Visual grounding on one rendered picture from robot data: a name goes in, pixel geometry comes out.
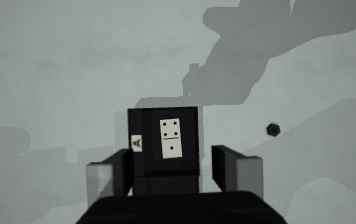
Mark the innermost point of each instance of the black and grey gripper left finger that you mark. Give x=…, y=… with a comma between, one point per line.
x=113, y=176

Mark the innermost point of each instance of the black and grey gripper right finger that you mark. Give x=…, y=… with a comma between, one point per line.
x=233, y=171

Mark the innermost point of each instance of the white domino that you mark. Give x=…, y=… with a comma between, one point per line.
x=171, y=139

